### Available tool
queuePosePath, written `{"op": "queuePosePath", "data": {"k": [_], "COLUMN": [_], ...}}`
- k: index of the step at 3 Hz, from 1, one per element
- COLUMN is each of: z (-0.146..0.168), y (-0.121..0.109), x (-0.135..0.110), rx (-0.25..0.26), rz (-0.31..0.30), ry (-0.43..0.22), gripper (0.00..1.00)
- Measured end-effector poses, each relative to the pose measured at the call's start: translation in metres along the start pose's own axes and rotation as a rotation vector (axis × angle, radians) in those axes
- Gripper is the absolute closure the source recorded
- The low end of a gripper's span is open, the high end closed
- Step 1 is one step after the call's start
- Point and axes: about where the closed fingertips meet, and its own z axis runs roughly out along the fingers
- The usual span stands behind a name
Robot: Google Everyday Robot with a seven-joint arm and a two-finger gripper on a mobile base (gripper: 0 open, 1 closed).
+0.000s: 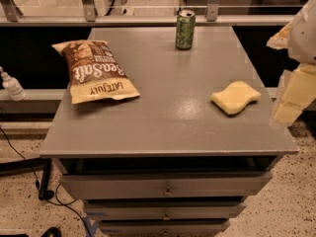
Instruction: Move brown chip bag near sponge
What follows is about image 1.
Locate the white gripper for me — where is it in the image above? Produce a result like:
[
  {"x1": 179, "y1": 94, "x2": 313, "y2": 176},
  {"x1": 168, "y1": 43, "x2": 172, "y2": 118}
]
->
[{"x1": 267, "y1": 0, "x2": 316, "y2": 127}]

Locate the brown sea salt chip bag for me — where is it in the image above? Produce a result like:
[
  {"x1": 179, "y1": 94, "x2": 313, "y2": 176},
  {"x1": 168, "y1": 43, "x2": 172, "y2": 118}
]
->
[{"x1": 52, "y1": 39, "x2": 139, "y2": 104}]

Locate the yellow sponge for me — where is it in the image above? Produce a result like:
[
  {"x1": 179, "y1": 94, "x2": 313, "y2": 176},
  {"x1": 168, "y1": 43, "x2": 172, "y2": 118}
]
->
[{"x1": 210, "y1": 81, "x2": 262, "y2": 116}]

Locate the green soda can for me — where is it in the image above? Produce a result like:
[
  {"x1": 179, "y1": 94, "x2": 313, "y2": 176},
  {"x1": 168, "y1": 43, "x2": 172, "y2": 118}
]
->
[{"x1": 176, "y1": 10, "x2": 196, "y2": 50}]

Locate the grey drawer cabinet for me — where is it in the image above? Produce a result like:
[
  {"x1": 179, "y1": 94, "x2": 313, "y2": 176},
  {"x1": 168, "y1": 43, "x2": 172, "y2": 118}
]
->
[{"x1": 39, "y1": 26, "x2": 300, "y2": 237}]

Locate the top grey drawer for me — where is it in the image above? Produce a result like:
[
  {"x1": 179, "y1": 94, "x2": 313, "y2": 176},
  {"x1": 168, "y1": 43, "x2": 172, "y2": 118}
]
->
[{"x1": 60, "y1": 171, "x2": 273, "y2": 199}]

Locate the grey drawer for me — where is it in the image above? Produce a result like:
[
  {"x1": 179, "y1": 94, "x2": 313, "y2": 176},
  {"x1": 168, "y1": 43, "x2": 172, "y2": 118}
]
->
[
  {"x1": 60, "y1": 171, "x2": 273, "y2": 199},
  {"x1": 85, "y1": 201, "x2": 245, "y2": 220},
  {"x1": 99, "y1": 219, "x2": 230, "y2": 236}
]

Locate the middle grey drawer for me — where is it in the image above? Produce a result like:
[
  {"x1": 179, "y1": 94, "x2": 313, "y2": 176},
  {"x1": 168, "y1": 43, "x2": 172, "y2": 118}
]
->
[{"x1": 85, "y1": 201, "x2": 245, "y2": 220}]

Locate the bottom grey drawer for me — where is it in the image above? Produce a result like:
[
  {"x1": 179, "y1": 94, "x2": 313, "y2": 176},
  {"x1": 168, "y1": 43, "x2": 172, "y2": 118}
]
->
[{"x1": 99, "y1": 219, "x2": 230, "y2": 236}]

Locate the white spray bottle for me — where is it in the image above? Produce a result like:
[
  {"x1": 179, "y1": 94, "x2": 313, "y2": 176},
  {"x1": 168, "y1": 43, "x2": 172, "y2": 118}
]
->
[{"x1": 0, "y1": 67, "x2": 27, "y2": 101}]

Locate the grey metal railing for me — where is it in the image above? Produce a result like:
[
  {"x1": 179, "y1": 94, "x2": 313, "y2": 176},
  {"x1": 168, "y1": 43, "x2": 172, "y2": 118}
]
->
[{"x1": 0, "y1": 0, "x2": 307, "y2": 27}]

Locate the black round floor object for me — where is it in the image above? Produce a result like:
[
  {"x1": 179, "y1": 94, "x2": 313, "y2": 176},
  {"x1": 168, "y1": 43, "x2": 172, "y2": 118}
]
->
[{"x1": 40, "y1": 227, "x2": 62, "y2": 237}]

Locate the black metal stand leg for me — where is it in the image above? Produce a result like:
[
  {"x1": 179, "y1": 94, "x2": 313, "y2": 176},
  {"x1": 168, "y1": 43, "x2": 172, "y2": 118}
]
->
[{"x1": 0, "y1": 157, "x2": 55, "y2": 201}]

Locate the black floor cable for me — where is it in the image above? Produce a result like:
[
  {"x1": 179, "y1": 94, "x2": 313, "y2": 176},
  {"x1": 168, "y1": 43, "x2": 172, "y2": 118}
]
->
[{"x1": 0, "y1": 125, "x2": 94, "y2": 237}]

